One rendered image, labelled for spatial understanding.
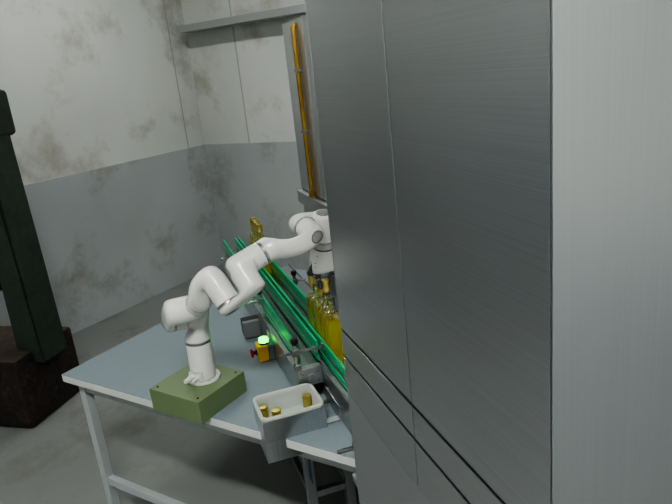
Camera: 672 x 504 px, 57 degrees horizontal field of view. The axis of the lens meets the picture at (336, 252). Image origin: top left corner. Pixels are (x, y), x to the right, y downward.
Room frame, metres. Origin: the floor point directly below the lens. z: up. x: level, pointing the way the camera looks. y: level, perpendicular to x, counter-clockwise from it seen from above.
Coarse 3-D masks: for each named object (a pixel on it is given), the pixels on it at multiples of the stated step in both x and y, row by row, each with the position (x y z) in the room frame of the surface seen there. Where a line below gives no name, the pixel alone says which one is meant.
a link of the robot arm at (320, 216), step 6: (318, 210) 2.06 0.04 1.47; (324, 210) 2.05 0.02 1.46; (294, 216) 2.02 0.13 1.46; (300, 216) 2.01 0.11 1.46; (306, 216) 2.01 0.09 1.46; (312, 216) 2.03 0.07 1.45; (318, 216) 2.02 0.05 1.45; (324, 216) 2.02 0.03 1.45; (294, 222) 2.00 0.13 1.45; (318, 222) 2.02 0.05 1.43; (324, 222) 2.01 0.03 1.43; (294, 228) 2.00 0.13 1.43; (324, 228) 2.02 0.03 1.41; (324, 234) 2.02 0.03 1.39; (324, 240) 2.03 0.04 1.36; (330, 240) 2.04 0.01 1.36
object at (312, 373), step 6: (306, 366) 2.05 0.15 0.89; (312, 366) 2.05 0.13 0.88; (318, 366) 2.05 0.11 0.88; (300, 372) 2.02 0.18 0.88; (306, 372) 2.03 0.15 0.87; (312, 372) 2.04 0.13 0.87; (318, 372) 2.04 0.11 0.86; (300, 378) 2.02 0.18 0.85; (306, 378) 2.03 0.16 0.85; (312, 378) 2.03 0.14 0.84; (318, 378) 2.04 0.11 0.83; (312, 384) 2.04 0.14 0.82
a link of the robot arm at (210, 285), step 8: (200, 272) 1.92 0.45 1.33; (208, 272) 1.92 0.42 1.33; (216, 272) 1.93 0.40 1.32; (192, 280) 1.93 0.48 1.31; (200, 280) 1.91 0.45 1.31; (208, 280) 1.91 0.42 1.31; (216, 280) 1.91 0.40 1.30; (224, 280) 1.92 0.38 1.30; (192, 288) 1.91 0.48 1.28; (200, 288) 1.92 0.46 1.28; (208, 288) 1.90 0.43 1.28; (216, 288) 1.89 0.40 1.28; (224, 288) 1.90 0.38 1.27; (232, 288) 1.92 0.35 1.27; (192, 296) 1.92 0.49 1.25; (200, 296) 1.93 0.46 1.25; (208, 296) 1.95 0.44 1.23; (216, 296) 1.89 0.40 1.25; (224, 296) 1.88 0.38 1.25; (232, 296) 1.89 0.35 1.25; (192, 304) 1.93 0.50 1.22; (200, 304) 1.93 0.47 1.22; (208, 304) 1.96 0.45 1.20; (216, 304) 1.89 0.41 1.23; (200, 312) 1.96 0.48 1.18
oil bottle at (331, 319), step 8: (328, 312) 2.05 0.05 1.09; (336, 312) 2.04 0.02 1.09; (328, 320) 2.03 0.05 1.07; (336, 320) 2.03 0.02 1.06; (328, 328) 2.03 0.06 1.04; (336, 328) 2.03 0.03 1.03; (328, 336) 2.03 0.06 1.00; (336, 336) 2.03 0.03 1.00; (328, 344) 2.05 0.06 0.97; (336, 344) 2.03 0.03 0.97; (336, 352) 2.03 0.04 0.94
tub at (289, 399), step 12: (300, 384) 2.00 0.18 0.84; (264, 396) 1.95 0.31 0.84; (276, 396) 1.96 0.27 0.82; (288, 396) 1.98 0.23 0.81; (300, 396) 1.99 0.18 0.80; (312, 396) 1.96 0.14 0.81; (288, 408) 1.96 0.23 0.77; (300, 408) 1.96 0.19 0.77; (312, 408) 1.84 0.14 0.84; (264, 420) 1.79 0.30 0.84
